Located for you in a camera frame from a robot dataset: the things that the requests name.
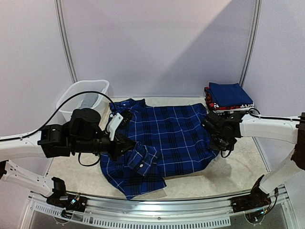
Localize red black folded garment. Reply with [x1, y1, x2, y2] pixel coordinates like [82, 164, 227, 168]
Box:
[204, 87, 254, 111]

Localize blue plaid shirt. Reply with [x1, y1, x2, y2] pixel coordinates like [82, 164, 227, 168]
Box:
[100, 99, 219, 199]

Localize white folded garment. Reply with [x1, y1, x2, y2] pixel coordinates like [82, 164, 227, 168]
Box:
[215, 107, 253, 115]

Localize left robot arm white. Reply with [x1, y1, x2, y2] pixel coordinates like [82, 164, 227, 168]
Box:
[0, 108, 135, 207]

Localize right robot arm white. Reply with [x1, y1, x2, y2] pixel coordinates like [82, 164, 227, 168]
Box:
[201, 108, 305, 208]

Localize grey folded garment in basket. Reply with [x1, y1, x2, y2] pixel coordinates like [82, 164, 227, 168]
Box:
[79, 93, 99, 109]

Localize right wall aluminium profile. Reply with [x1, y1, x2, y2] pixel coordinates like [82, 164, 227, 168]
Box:
[239, 0, 262, 88]

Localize aluminium front rail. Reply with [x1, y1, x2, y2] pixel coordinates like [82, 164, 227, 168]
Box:
[20, 186, 298, 229]

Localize left wall aluminium profile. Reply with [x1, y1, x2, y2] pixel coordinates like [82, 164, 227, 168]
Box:
[54, 0, 78, 83]

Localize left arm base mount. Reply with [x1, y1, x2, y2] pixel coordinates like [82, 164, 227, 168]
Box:
[46, 193, 88, 219]

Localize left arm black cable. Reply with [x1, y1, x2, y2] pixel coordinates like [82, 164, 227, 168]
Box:
[0, 90, 120, 167]

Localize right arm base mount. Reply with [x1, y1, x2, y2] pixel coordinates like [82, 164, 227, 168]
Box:
[229, 187, 279, 224]

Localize white plastic laundry basket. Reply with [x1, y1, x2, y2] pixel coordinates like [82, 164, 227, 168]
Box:
[56, 80, 110, 122]

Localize wall aluminium profile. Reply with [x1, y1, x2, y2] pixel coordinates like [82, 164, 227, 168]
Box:
[239, 0, 262, 88]
[54, 0, 78, 83]

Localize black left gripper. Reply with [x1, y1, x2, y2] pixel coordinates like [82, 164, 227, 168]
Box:
[72, 131, 137, 161]

